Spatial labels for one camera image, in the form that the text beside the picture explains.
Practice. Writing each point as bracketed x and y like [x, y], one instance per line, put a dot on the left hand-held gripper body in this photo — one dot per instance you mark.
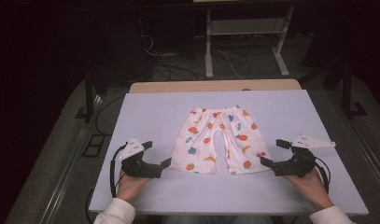
[137, 166]

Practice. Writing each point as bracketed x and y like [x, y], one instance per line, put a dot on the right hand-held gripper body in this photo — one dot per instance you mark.
[298, 165]

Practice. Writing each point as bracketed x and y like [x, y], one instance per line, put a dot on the white fruit print pants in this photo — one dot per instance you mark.
[200, 140]

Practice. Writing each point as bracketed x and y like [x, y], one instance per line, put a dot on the person's left hand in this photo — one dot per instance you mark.
[128, 186]

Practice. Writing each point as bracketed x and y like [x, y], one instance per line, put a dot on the person's right hand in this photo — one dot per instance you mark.
[312, 189]

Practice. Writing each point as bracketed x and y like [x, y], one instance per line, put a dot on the black metal stand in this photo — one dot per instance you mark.
[89, 96]
[347, 90]

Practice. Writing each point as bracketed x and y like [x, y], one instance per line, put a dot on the white metal stand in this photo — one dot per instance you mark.
[208, 46]

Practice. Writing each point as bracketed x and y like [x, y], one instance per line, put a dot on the black floor frame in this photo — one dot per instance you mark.
[94, 145]

